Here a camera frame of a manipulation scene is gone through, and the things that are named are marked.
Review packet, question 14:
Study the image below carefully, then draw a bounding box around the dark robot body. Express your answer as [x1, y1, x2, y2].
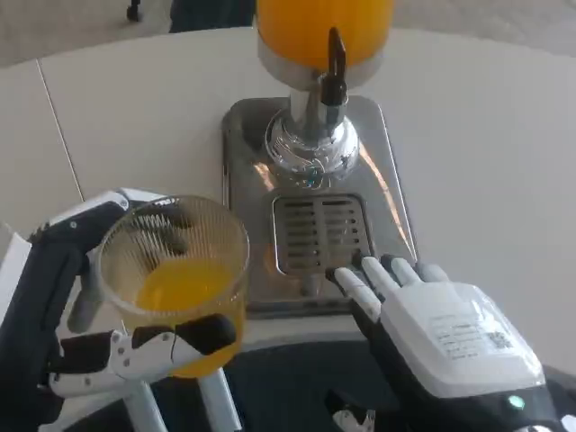
[150, 339, 576, 432]

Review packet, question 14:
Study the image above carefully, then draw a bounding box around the clear ribbed glass cup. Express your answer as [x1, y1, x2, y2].
[97, 193, 251, 380]

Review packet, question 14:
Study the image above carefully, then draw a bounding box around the orange juice dispenser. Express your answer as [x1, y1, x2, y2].
[255, 0, 396, 188]

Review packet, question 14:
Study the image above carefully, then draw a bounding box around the black dispenser tap handle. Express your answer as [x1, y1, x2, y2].
[318, 26, 351, 109]

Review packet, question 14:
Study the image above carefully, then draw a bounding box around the white metal frame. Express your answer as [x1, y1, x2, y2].
[124, 366, 245, 432]

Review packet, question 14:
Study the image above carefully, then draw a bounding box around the steel drip grid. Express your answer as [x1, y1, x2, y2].
[270, 193, 377, 276]

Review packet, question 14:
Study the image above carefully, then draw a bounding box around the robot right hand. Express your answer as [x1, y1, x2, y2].
[322, 253, 564, 432]

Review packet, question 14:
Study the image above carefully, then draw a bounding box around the steel drip tray base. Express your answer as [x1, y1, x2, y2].
[220, 95, 420, 320]

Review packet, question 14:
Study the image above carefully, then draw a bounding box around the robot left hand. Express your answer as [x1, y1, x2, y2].
[0, 188, 239, 432]

